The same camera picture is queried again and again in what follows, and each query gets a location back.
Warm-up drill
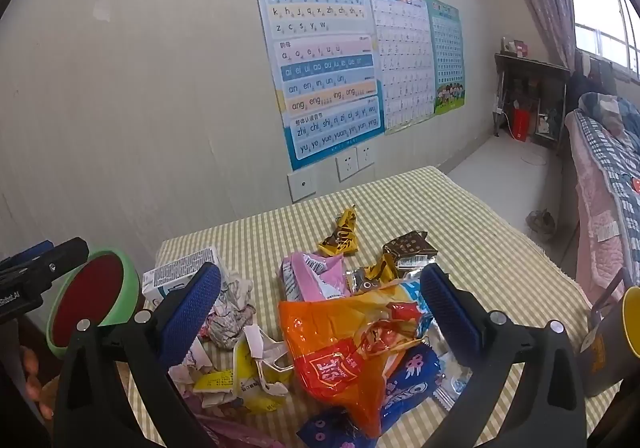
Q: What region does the dark shelf desk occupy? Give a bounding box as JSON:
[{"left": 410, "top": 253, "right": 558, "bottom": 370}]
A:
[{"left": 492, "top": 50, "right": 571, "bottom": 154}]

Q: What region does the grey mug yellow inside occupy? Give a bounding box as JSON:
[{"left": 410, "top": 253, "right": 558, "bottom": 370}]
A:
[{"left": 577, "top": 268, "right": 640, "bottom": 399}]

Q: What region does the crumpled white paper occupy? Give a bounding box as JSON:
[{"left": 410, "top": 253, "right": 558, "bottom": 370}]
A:
[{"left": 200, "top": 268, "right": 256, "bottom": 349}]

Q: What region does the blue plaid quilt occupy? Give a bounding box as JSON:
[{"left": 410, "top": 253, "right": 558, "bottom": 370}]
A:
[{"left": 570, "top": 93, "right": 640, "bottom": 279}]

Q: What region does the window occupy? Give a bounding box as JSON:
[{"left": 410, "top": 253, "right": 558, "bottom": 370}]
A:
[{"left": 555, "top": 0, "right": 640, "bottom": 79}]

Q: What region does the pair of shoes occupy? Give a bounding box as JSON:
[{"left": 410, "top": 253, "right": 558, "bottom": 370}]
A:
[{"left": 525, "top": 209, "right": 557, "bottom": 244}]

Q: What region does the small gold black wrapper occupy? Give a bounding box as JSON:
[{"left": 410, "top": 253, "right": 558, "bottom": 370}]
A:
[{"left": 347, "top": 253, "right": 401, "bottom": 296}]

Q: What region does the pink plastic bag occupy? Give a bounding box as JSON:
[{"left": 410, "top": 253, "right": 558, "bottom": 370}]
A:
[{"left": 202, "top": 417, "right": 296, "bottom": 448}]

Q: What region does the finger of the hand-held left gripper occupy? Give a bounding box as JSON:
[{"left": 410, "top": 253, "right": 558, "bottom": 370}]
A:
[
  {"left": 20, "top": 237, "right": 91, "bottom": 286},
  {"left": 0, "top": 240, "right": 55, "bottom": 273}
]

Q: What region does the pale chart wall poster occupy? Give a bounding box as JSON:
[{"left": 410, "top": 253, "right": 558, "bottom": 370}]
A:
[{"left": 365, "top": 0, "right": 435, "bottom": 136}]

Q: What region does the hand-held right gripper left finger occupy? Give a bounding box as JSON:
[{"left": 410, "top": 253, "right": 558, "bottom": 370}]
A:
[{"left": 52, "top": 262, "right": 223, "bottom": 448}]

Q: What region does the large alphabet wall poster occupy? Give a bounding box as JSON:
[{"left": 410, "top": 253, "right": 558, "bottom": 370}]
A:
[{"left": 251, "top": 0, "right": 387, "bottom": 172}]

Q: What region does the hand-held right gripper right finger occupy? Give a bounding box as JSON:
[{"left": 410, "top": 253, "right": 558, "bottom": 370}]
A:
[{"left": 419, "top": 262, "right": 588, "bottom": 448}]

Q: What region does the gold yellow snack wrapper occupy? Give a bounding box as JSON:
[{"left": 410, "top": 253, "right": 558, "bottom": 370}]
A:
[{"left": 318, "top": 204, "right": 362, "bottom": 258}]

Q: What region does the dark brown snack wrapper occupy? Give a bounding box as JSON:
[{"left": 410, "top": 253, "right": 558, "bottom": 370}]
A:
[{"left": 382, "top": 230, "right": 438, "bottom": 274}]

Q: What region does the orange snack bag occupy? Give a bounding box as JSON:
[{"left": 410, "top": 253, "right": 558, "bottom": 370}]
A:
[{"left": 277, "top": 278, "right": 426, "bottom": 439}]

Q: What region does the white blue snack wrapper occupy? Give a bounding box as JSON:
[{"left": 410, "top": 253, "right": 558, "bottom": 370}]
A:
[{"left": 395, "top": 270, "right": 473, "bottom": 413}]

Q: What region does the pink snack wrapper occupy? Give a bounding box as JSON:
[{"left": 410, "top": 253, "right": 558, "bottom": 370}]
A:
[{"left": 279, "top": 252, "right": 348, "bottom": 303}]

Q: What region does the person's left hand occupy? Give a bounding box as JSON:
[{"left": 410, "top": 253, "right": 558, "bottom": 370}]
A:
[{"left": 20, "top": 345, "right": 56, "bottom": 421}]

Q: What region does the red bag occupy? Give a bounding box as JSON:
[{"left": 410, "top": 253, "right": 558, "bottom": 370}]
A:
[{"left": 511, "top": 108, "right": 533, "bottom": 143}]

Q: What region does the blue cookie wrapper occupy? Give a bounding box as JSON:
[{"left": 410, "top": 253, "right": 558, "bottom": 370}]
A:
[{"left": 297, "top": 343, "right": 443, "bottom": 444}]

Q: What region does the green chart wall poster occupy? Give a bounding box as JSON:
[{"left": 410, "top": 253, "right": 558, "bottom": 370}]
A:
[{"left": 429, "top": 0, "right": 466, "bottom": 118}]

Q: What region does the torn yellow white wrapper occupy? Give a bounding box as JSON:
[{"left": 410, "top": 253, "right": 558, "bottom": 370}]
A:
[{"left": 192, "top": 325, "right": 296, "bottom": 416}]

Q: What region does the red bin with green rim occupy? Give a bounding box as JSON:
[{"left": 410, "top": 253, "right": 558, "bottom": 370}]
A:
[{"left": 46, "top": 249, "right": 141, "bottom": 359}]

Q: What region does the white wall plate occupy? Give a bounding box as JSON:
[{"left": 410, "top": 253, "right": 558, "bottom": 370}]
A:
[{"left": 286, "top": 164, "right": 318, "bottom": 203}]

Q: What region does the checked tablecloth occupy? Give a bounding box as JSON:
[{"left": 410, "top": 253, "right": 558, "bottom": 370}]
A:
[{"left": 127, "top": 165, "right": 621, "bottom": 448}]

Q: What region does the white milk carton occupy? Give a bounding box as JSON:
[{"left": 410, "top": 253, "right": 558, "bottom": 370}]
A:
[{"left": 141, "top": 246, "right": 226, "bottom": 309}]

